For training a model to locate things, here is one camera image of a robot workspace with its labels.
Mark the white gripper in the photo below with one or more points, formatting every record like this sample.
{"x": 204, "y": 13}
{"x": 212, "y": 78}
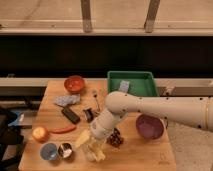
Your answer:
{"x": 101, "y": 128}

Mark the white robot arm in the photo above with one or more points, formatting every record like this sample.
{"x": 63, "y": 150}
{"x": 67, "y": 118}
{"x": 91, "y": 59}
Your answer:
{"x": 196, "y": 112}

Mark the white paper cup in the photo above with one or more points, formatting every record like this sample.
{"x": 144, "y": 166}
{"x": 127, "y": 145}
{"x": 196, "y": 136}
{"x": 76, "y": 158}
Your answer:
{"x": 87, "y": 154}

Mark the small metal cup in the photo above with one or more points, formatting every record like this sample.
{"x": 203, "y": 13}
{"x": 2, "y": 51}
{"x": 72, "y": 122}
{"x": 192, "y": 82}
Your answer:
{"x": 65, "y": 150}

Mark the blue cup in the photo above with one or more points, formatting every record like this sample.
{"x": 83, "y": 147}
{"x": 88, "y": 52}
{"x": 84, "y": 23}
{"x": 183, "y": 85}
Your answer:
{"x": 48, "y": 152}

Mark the dark red grape bunch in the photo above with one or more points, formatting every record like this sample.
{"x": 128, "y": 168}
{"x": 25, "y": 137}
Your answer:
{"x": 115, "y": 139}

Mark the red chili pepper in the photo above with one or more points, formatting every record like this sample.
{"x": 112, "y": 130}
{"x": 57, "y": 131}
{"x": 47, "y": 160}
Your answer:
{"x": 63, "y": 130}

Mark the black rectangular bar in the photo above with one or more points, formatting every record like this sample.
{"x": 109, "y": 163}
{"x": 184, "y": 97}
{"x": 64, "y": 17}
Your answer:
{"x": 69, "y": 114}

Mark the metal spoon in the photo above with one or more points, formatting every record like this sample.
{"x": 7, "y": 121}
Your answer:
{"x": 96, "y": 100}

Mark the red yellow apple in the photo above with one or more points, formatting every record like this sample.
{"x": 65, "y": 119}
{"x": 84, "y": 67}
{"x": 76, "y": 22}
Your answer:
{"x": 40, "y": 134}

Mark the purple bowl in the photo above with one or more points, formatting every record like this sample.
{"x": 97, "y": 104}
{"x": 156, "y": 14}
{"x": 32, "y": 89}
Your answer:
{"x": 149, "y": 127}

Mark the red bowl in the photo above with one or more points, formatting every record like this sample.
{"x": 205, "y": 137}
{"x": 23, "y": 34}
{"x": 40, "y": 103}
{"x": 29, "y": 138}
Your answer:
{"x": 74, "y": 84}

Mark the green plastic tray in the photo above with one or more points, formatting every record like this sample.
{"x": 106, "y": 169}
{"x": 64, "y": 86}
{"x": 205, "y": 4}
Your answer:
{"x": 141, "y": 82}

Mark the black bag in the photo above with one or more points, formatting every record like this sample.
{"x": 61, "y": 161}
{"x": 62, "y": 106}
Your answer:
{"x": 9, "y": 135}

